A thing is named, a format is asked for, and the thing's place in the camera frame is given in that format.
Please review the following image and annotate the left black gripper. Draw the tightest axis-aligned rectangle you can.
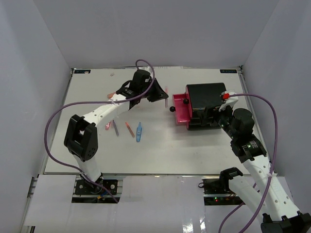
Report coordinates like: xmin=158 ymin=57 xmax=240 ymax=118
xmin=139 ymin=78 xmax=168 ymax=102

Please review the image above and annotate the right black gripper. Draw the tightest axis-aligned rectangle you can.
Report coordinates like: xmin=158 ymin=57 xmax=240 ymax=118
xmin=197 ymin=102 xmax=238 ymax=140

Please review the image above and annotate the pink purple highlighter pen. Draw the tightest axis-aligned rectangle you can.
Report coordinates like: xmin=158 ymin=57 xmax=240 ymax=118
xmin=165 ymin=86 xmax=169 ymax=108

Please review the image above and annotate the black drawer organizer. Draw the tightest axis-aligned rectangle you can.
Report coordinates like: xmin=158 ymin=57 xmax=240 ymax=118
xmin=186 ymin=83 xmax=226 ymax=131

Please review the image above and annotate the pink drawer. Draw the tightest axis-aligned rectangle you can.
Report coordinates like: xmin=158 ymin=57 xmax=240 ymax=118
xmin=183 ymin=91 xmax=190 ymax=104
xmin=170 ymin=94 xmax=190 ymax=128

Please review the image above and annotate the pink top drawer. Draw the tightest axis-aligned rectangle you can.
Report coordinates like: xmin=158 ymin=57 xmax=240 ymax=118
xmin=183 ymin=91 xmax=190 ymax=104

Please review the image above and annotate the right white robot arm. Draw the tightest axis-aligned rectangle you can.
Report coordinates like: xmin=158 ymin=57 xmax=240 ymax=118
xmin=199 ymin=106 xmax=311 ymax=233

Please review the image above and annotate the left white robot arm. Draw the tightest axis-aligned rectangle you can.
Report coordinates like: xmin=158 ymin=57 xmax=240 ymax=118
xmin=64 ymin=69 xmax=168 ymax=194

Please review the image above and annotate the blue correction tape pen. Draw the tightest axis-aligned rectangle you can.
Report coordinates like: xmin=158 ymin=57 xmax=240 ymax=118
xmin=136 ymin=122 xmax=142 ymax=142

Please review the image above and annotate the orange tip highlighter pen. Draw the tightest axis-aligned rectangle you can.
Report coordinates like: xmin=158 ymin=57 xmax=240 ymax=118
xmin=125 ymin=122 xmax=136 ymax=138

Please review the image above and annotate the orange eraser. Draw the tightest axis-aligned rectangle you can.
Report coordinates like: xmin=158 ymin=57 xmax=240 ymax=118
xmin=107 ymin=92 xmax=115 ymax=99

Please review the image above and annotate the blue corner label right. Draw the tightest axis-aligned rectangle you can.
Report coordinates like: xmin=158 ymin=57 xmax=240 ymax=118
xmin=220 ymin=69 xmax=237 ymax=74

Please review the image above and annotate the blue corner label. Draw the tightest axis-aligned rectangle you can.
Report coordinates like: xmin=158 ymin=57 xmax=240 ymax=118
xmin=74 ymin=69 xmax=91 ymax=74
xmin=220 ymin=69 xmax=237 ymax=74

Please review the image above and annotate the pink correction tape pen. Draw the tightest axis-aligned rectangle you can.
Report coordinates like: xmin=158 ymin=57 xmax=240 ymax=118
xmin=105 ymin=122 xmax=111 ymax=130

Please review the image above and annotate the blue corner label left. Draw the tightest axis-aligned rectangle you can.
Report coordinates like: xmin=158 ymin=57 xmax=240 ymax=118
xmin=74 ymin=69 xmax=91 ymax=74

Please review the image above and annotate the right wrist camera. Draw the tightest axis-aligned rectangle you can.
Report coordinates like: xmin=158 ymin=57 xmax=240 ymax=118
xmin=218 ymin=91 xmax=239 ymax=112

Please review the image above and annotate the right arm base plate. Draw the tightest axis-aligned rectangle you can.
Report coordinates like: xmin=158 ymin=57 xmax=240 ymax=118
xmin=198 ymin=178 xmax=236 ymax=196

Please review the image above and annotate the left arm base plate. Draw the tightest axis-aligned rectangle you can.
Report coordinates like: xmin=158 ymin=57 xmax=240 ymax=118
xmin=73 ymin=179 xmax=118 ymax=195

